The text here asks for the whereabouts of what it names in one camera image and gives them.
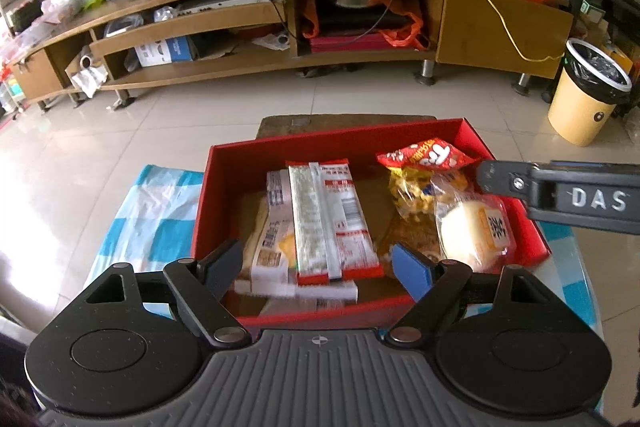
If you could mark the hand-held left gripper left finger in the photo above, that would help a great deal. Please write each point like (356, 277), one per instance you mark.
(222, 267)

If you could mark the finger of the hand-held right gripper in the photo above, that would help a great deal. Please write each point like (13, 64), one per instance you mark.
(500, 182)

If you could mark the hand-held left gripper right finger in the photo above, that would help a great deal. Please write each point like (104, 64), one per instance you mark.
(410, 269)

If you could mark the orange bread packet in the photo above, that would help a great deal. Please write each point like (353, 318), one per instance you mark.
(420, 239)

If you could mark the silver white snack packet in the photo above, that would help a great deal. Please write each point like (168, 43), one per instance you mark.
(272, 252)

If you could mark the round bun packet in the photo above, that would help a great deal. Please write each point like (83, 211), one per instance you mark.
(470, 227)

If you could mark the clear waffle packet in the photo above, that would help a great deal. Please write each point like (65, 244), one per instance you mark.
(415, 194)

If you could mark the red puffed snack packet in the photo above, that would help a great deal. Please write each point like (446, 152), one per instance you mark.
(425, 154)

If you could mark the red white long packet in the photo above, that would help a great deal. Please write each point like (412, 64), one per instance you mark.
(330, 227)

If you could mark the red cardboard box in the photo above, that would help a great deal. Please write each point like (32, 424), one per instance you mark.
(320, 142)

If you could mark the blue white checkered cloth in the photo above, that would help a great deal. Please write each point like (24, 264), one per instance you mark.
(150, 227)

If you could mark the yellow trash bin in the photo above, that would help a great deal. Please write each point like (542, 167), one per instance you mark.
(575, 112)

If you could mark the wooden television stand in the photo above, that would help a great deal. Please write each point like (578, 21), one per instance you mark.
(500, 27)

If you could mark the brown low table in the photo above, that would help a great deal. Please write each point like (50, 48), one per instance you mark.
(300, 127)

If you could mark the orange plastic bag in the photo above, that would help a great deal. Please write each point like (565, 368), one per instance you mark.
(405, 34)

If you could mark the red flat box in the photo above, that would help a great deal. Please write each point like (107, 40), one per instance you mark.
(350, 43)

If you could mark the blue white carton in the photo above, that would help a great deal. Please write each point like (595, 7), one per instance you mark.
(170, 52)

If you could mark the white storage cart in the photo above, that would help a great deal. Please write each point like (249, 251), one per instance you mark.
(10, 92)

